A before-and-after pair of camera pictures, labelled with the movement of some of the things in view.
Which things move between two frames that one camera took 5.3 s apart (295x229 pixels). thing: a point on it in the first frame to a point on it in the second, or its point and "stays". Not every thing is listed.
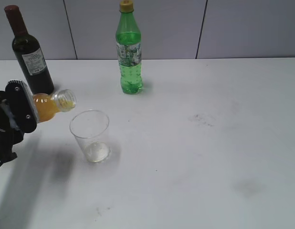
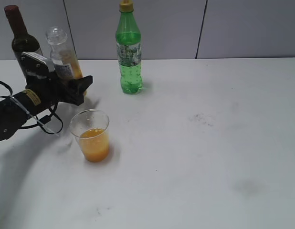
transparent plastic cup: [90, 127] stays
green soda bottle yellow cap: [129, 41] stays
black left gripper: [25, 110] to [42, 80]
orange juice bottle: [47, 105] to [59, 53]
